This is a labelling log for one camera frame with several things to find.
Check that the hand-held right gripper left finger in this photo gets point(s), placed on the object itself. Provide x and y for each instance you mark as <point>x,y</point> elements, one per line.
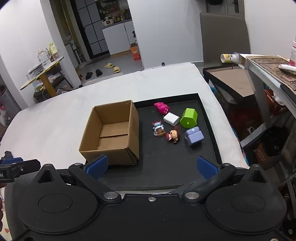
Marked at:
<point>97,165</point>

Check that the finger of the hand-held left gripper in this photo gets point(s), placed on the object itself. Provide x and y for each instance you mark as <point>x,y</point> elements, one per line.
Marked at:
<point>27,166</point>

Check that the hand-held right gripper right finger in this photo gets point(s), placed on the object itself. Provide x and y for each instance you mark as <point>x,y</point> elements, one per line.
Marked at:
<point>207,168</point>

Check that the purple block toy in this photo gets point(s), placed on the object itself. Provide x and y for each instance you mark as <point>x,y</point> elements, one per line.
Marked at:
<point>194,138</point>

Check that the black tray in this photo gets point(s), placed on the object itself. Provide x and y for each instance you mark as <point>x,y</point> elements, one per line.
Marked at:
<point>161,162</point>

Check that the brown-haired doll figurine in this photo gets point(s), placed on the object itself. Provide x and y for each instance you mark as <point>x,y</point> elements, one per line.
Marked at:
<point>173,136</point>

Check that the brown cardboard box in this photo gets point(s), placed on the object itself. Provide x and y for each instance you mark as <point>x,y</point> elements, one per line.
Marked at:
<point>134,129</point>

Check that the green toy house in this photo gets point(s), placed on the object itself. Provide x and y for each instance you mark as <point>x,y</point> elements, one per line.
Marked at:
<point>188,118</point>

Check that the white charger plug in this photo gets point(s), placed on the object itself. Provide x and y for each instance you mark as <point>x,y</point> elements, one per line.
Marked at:
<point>171,118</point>

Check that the red and blue figurine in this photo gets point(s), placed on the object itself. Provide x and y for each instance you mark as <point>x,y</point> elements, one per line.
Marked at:
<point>158,129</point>

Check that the pink bear toy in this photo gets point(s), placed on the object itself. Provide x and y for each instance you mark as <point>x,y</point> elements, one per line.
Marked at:
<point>162,108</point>

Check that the black round stool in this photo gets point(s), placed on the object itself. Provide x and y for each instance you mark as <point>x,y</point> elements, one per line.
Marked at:
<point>40,96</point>

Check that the black trash bin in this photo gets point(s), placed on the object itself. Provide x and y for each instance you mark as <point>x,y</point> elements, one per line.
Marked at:
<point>275,143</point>

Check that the black side table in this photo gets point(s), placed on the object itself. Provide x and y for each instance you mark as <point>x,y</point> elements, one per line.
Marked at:
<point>233,81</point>

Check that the orange basket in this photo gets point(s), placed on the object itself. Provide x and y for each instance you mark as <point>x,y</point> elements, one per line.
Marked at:
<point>276,104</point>

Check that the yellow-edged round table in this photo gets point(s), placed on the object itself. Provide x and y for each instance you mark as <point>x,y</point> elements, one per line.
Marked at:
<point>44,71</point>

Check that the dark plates in plastic bag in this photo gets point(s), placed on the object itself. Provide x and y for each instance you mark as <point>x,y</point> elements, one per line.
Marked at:
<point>35,69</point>

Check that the yellow slipper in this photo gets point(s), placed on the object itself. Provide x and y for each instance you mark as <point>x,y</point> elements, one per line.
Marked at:
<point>109,65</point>
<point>117,69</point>

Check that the grey desk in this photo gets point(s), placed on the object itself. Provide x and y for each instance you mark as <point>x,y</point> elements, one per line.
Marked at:
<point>261,76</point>

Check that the glass jar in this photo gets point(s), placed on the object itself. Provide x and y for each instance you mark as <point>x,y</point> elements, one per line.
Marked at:
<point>43,55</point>

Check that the brown patterned desk mat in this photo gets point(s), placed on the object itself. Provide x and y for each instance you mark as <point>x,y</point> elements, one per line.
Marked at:
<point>272,69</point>

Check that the yellow carton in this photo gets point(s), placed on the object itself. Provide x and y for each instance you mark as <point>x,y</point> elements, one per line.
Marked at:
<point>53,51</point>

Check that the white standing fan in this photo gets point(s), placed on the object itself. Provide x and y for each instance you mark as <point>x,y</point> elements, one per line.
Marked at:
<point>75,48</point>

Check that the orange cardboard box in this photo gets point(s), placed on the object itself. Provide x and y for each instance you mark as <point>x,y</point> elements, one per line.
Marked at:
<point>135,52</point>

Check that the white tube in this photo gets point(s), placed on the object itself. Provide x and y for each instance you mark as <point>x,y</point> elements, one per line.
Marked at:
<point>286,68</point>

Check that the white cabinet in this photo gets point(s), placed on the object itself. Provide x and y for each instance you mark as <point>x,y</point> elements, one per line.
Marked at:
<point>115,38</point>

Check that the grey chair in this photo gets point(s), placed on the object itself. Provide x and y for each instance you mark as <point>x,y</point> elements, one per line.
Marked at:
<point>222,37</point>

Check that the black spray bottle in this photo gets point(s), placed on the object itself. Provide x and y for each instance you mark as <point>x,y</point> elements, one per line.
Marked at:
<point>134,37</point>

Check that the black grid door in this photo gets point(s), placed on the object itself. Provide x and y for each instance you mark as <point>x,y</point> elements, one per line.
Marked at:
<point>92,27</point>

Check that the pink and white bottle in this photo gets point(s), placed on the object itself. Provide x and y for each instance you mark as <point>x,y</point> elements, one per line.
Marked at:
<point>293,54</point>

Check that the rice cooker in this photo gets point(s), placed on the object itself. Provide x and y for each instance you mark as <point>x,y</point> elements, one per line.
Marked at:
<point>108,21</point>

